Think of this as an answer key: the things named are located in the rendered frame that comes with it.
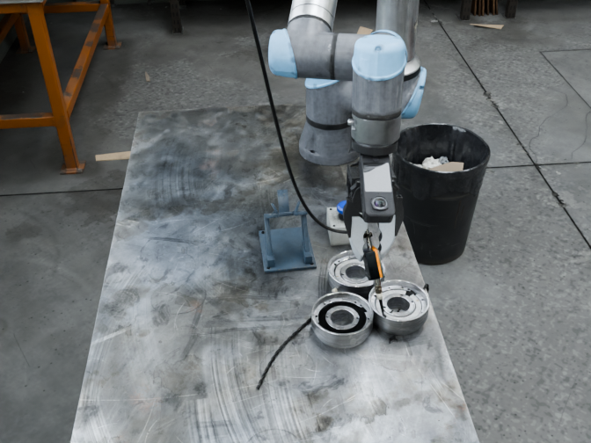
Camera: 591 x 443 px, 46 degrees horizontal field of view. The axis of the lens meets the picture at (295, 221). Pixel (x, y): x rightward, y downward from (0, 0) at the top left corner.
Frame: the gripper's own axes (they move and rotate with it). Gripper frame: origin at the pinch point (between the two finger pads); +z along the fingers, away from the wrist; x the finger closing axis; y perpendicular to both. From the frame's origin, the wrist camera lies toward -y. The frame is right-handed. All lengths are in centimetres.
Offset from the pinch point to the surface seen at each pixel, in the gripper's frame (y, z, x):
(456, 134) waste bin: 136, 34, -54
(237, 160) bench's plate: 55, 6, 23
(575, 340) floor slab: 76, 82, -82
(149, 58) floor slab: 313, 53, 80
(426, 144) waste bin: 139, 39, -45
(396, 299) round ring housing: 2.3, 10.6, -5.3
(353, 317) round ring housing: -2.4, 10.7, 2.8
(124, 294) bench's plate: 10.3, 12.6, 43.7
